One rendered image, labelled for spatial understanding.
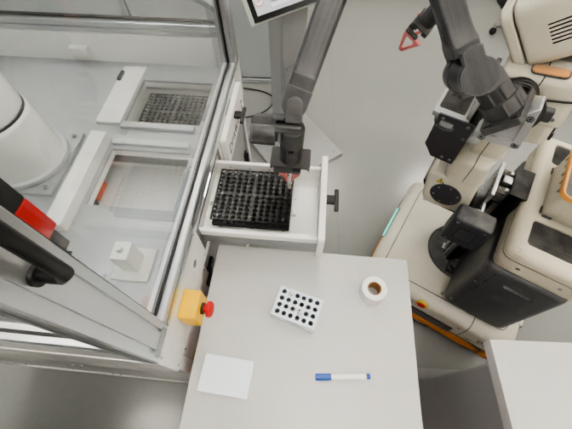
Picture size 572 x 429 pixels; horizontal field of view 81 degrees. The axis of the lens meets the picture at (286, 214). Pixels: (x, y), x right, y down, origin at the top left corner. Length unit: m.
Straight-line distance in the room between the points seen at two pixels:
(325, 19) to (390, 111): 1.91
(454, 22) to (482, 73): 0.11
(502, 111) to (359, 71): 2.14
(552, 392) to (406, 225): 0.88
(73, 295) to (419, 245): 1.45
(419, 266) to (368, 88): 1.57
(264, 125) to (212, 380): 0.64
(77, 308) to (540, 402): 1.03
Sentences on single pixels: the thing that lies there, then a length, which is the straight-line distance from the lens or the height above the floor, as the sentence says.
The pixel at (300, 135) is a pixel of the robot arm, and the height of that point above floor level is 1.14.
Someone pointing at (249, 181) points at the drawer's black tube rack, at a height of 0.90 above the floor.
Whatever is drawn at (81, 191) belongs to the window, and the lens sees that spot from 0.52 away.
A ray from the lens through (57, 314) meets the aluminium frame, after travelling 0.49.
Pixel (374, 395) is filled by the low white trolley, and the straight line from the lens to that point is 0.97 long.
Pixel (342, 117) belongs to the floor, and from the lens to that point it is 2.51.
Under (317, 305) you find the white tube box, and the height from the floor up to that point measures 0.76.
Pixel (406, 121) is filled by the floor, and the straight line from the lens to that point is 2.60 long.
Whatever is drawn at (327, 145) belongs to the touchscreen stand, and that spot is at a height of 0.03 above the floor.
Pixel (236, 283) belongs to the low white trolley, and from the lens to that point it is 1.01.
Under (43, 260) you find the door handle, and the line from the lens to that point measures 0.38.
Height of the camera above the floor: 1.71
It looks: 59 degrees down
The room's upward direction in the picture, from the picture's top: 1 degrees counter-clockwise
